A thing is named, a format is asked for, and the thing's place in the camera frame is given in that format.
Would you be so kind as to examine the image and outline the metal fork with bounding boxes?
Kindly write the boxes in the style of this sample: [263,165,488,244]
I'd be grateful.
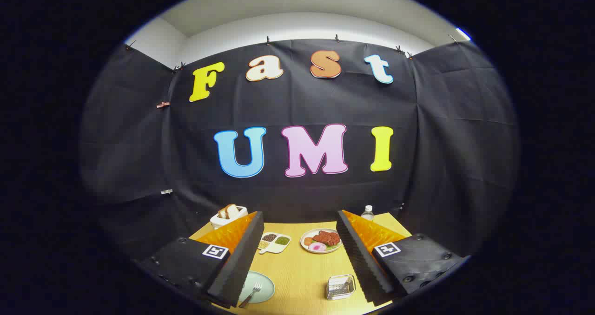
[238,282,263,309]

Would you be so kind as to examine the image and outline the light green plate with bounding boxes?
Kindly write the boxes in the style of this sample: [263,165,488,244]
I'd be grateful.
[238,271,276,304]

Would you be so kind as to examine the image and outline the red meat pieces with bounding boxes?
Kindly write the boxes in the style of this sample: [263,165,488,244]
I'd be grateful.
[312,231,341,247]

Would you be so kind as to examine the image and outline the white divided bean dish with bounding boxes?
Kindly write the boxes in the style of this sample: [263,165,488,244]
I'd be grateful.
[257,232,291,254]

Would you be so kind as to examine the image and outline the metal wire cutlery basket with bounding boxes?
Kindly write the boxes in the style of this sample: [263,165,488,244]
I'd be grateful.
[326,274,357,301]

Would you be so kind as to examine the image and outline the white toaster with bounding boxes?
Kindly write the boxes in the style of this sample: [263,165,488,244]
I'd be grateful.
[210,206,248,230]

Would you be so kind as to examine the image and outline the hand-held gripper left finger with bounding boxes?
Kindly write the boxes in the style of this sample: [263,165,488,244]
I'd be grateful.
[135,211,264,308]

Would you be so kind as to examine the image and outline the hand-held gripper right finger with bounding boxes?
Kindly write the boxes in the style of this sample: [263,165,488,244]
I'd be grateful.
[336,210,469,306]

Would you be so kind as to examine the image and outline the white food plate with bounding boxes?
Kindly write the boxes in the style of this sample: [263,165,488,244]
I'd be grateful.
[300,228,344,254]

